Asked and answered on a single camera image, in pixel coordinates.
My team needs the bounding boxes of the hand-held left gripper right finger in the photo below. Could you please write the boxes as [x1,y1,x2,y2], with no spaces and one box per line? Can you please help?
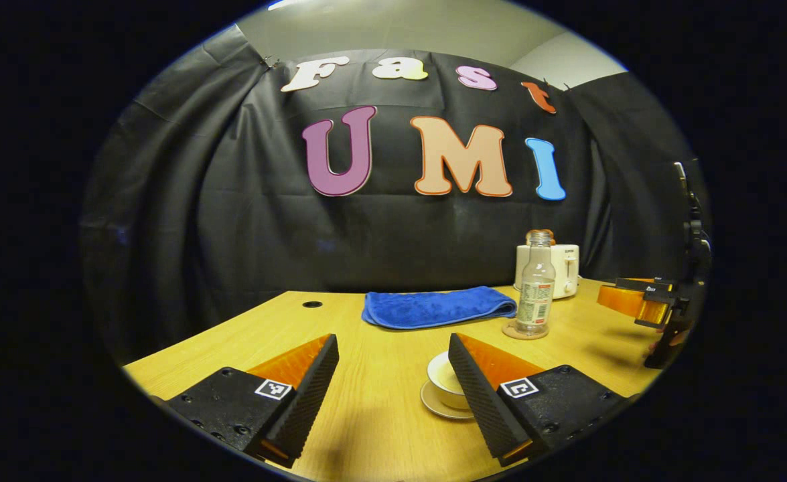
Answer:
[448,333,632,467]

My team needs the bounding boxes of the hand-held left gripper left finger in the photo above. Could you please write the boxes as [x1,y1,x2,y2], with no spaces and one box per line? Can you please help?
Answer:
[165,333,340,469]

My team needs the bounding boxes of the white teacup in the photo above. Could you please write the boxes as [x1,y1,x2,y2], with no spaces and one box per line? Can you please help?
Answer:
[427,350,472,410]

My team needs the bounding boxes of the round cork coaster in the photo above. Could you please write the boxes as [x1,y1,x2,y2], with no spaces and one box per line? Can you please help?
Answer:
[502,320,550,341]

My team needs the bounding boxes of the clear water bottle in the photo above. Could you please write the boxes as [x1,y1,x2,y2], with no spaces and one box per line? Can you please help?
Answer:
[522,230,557,337]

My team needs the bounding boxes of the white saucer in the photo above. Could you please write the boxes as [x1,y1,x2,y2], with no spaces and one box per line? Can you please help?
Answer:
[421,380,476,421]

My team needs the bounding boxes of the white toaster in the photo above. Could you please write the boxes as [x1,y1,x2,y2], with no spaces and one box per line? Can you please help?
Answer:
[515,244,580,300]

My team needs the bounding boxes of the blue towel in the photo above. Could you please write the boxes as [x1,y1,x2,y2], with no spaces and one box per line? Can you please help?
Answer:
[362,286,518,330]

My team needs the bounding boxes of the black backdrop cloth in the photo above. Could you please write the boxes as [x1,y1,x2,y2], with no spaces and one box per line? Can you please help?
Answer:
[82,25,709,366]

